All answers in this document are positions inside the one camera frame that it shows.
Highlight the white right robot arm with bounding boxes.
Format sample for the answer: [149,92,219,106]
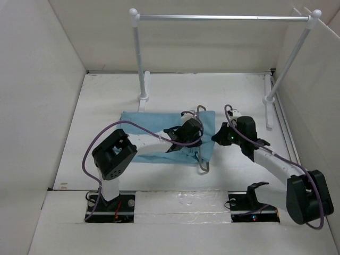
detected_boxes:
[211,104,334,230]

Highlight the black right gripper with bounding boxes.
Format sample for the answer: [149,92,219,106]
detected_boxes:
[213,122,244,146]

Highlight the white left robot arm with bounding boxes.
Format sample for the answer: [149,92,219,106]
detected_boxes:
[91,112,204,211]

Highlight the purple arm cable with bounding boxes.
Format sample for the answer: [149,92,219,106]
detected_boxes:
[81,110,204,221]
[224,104,326,230]

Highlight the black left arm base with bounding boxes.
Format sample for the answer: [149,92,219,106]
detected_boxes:
[84,191,135,224]

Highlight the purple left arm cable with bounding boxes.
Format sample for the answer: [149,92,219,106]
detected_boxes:
[81,110,204,221]

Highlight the light blue trousers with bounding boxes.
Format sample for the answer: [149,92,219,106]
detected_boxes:
[119,110,216,166]

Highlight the grey clothes hanger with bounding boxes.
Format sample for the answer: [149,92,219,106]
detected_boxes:
[196,105,210,174]

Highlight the white clothes rack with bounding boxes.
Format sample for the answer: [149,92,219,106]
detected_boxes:
[129,8,322,129]

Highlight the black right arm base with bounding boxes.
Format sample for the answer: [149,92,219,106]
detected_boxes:
[224,182,280,223]

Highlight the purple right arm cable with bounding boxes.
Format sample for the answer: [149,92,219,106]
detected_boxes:
[224,104,326,230]

